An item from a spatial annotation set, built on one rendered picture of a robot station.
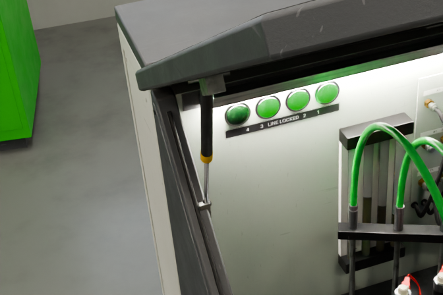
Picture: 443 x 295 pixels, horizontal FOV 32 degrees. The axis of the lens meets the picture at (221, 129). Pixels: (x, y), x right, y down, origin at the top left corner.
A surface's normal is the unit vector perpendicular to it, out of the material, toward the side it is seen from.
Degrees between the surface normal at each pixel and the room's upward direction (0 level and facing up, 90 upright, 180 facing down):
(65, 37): 0
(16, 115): 90
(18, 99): 90
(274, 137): 90
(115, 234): 0
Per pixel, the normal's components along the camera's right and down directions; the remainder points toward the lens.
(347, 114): 0.31, 0.50
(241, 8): -0.08, -0.83
